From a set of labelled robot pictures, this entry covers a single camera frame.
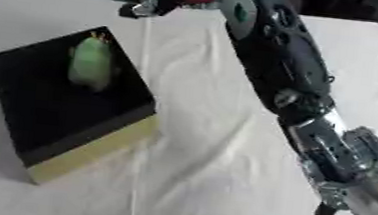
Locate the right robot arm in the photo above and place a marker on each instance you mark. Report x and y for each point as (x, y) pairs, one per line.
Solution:
(285, 62)

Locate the cardboard box with black inside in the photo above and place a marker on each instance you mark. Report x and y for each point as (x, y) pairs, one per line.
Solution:
(63, 113)

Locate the green frog toy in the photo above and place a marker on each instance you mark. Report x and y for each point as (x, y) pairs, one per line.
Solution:
(90, 64)

